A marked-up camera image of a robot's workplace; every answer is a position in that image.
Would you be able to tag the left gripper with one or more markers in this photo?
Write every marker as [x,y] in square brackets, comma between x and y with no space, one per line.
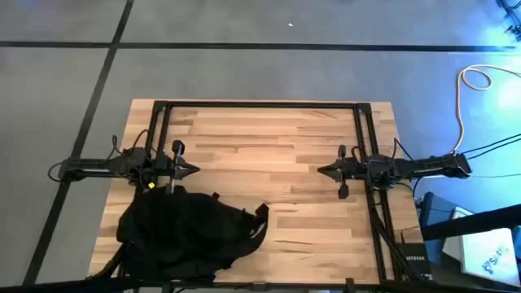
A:
[165,167]

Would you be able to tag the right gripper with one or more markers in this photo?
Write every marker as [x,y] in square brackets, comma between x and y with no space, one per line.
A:
[354,169]

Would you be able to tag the black backpack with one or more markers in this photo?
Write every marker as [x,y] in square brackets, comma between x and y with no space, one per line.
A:
[183,232]

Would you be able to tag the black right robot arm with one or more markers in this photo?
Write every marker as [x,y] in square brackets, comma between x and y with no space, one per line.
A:
[427,167]

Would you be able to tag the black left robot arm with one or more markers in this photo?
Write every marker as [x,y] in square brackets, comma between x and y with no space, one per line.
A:
[89,167]

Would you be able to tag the black netgear box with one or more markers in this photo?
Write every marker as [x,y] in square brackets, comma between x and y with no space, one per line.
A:
[415,258]

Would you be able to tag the black slanted beam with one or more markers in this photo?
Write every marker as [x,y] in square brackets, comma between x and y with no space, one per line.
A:
[472,221]

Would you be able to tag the white box blue print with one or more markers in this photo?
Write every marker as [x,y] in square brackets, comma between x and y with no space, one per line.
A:
[484,256]

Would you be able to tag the black equipment stand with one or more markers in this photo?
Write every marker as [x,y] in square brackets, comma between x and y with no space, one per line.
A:
[510,16]

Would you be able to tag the black metal table frame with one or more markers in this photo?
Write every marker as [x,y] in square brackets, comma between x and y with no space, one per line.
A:
[260,104]

